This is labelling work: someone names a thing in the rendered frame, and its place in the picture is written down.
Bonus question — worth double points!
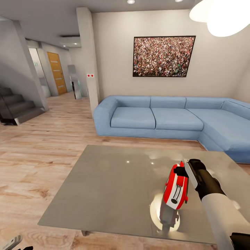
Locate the radio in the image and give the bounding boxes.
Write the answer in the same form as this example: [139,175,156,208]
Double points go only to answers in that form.
[164,161,189,209]

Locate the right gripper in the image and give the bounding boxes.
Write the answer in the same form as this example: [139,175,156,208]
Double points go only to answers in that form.
[174,166,189,178]

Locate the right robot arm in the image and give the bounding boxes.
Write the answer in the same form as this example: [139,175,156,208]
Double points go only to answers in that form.
[174,159,250,250]

